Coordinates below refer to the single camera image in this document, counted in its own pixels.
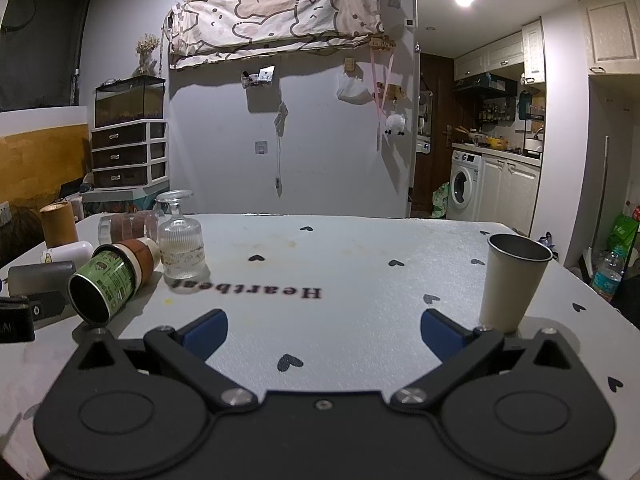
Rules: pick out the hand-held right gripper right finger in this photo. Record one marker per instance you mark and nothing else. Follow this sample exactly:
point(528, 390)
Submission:
point(440, 332)

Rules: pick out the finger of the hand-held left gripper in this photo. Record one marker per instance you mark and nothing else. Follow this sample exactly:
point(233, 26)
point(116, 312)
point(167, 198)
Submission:
point(50, 305)

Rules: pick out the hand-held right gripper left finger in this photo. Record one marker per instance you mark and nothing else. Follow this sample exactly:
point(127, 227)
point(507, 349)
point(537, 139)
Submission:
point(207, 332)

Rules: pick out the green label paper cup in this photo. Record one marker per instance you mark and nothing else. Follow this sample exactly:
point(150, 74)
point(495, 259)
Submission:
point(102, 282)

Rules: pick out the wooden cylinder cup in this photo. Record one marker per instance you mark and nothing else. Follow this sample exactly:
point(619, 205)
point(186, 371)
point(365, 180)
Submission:
point(57, 225)

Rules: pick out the brown and white paper cup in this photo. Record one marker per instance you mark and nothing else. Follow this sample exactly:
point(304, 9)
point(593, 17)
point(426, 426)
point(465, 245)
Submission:
point(142, 260)

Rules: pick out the brown ribbed glass cup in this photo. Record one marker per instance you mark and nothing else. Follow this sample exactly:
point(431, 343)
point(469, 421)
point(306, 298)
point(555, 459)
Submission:
point(127, 226)

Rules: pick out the grey lying cylinder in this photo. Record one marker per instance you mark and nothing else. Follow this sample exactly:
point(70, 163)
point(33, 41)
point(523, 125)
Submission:
point(40, 277)

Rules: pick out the white rounded container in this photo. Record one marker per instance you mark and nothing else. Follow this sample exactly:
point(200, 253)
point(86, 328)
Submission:
point(70, 252)

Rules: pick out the upside-down ribbed wine glass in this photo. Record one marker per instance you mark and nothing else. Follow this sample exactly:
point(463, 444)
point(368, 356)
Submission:
point(181, 245)

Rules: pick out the white heart print tablecloth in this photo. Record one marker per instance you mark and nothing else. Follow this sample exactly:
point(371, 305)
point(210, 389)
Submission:
point(340, 270)

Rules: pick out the green patterned floor bag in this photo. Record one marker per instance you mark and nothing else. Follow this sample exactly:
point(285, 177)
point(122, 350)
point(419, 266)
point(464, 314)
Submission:
point(441, 201)

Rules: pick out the white washing machine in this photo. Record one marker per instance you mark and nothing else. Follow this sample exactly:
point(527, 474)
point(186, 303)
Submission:
point(465, 180)

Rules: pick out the white lower kitchen cabinet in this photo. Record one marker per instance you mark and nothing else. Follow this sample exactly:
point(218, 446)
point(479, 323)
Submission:
point(510, 192)

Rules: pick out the white kitchen cabinet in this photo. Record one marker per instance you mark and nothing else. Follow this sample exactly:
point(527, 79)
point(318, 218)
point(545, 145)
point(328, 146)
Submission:
point(510, 192)
point(492, 55)

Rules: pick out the white plastic drawer unit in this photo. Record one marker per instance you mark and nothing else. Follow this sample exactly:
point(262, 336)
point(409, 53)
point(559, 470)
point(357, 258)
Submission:
point(127, 152)

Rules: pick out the clear plastic water bottle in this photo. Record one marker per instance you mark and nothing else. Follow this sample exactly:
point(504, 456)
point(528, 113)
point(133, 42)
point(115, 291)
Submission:
point(606, 277)

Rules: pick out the yellow cooking pot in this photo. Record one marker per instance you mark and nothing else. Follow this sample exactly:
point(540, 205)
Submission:
point(497, 143)

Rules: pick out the brown wooden door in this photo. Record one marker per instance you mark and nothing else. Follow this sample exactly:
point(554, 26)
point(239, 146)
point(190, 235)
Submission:
point(435, 125)

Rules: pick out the green shopping bag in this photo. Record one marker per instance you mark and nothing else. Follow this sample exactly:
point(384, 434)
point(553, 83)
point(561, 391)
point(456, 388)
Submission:
point(624, 232)

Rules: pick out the white plush toy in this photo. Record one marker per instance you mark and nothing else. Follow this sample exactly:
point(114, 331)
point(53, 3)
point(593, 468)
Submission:
point(395, 124)

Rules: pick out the glass fish tank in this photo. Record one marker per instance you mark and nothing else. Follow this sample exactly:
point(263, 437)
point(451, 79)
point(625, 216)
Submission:
point(129, 102)

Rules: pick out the white plastic bag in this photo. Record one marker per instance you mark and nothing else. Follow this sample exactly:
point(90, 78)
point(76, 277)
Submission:
point(352, 90)

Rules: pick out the dried flower bunch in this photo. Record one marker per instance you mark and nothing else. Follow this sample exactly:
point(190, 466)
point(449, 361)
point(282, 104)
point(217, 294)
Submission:
point(146, 52)

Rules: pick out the white upper kitchen cabinet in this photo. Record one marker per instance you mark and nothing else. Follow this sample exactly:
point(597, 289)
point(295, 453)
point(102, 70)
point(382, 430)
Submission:
point(492, 55)

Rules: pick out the bear print cloth cover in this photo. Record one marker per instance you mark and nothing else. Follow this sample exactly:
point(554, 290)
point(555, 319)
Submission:
point(275, 17)

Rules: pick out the tall white wall cabinet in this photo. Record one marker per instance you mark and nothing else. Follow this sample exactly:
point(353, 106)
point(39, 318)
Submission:
point(610, 30)

